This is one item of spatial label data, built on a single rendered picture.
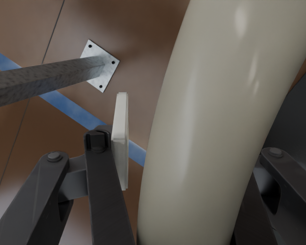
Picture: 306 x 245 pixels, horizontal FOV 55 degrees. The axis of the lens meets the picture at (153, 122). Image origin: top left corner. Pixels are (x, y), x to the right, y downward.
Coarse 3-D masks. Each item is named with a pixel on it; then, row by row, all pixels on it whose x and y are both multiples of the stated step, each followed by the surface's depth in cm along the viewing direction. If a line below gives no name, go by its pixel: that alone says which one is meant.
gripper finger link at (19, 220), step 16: (48, 160) 12; (64, 160) 12; (32, 176) 11; (48, 176) 11; (64, 176) 12; (32, 192) 10; (48, 192) 10; (16, 208) 10; (32, 208) 10; (48, 208) 10; (64, 208) 13; (0, 224) 9; (16, 224) 9; (32, 224) 9; (48, 224) 10; (64, 224) 12; (0, 240) 8; (16, 240) 8; (32, 240) 9; (48, 240) 10
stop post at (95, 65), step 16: (96, 48) 151; (48, 64) 119; (64, 64) 126; (80, 64) 135; (96, 64) 146; (112, 64) 150; (0, 80) 93; (16, 80) 97; (32, 80) 103; (48, 80) 111; (64, 80) 123; (80, 80) 137; (96, 80) 156; (0, 96) 92; (16, 96) 99; (32, 96) 108
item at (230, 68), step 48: (192, 0) 7; (240, 0) 6; (288, 0) 5; (192, 48) 6; (240, 48) 6; (288, 48) 6; (192, 96) 6; (240, 96) 6; (192, 144) 7; (240, 144) 7; (144, 192) 8; (192, 192) 7; (240, 192) 8; (144, 240) 9; (192, 240) 8
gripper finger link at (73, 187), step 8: (96, 128) 17; (104, 128) 17; (112, 128) 17; (72, 160) 13; (80, 160) 13; (72, 168) 13; (80, 168) 13; (72, 176) 13; (80, 176) 13; (64, 184) 13; (72, 184) 13; (80, 184) 13; (64, 192) 13; (72, 192) 13; (80, 192) 13; (64, 200) 13
